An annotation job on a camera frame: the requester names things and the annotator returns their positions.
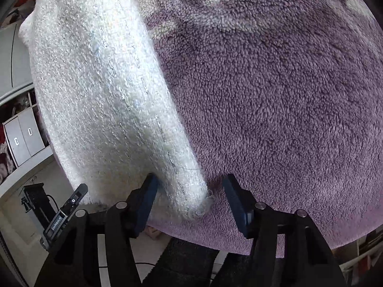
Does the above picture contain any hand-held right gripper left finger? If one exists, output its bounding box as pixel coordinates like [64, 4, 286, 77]
[34, 173, 159, 287]

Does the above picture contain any purple floral blanket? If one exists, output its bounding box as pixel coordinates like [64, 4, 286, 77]
[124, 0, 381, 259]

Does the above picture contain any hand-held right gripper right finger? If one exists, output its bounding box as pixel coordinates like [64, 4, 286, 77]
[222, 173, 348, 287]

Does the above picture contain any black boxy device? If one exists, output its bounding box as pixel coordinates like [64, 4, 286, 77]
[20, 182, 56, 231]

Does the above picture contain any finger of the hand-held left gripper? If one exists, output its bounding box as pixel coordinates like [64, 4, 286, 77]
[61, 184, 89, 216]

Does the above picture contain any white drawer cabinet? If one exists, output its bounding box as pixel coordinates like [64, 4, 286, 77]
[0, 84, 60, 198]

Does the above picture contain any white tweed jacket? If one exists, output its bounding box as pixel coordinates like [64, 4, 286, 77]
[18, 0, 216, 223]

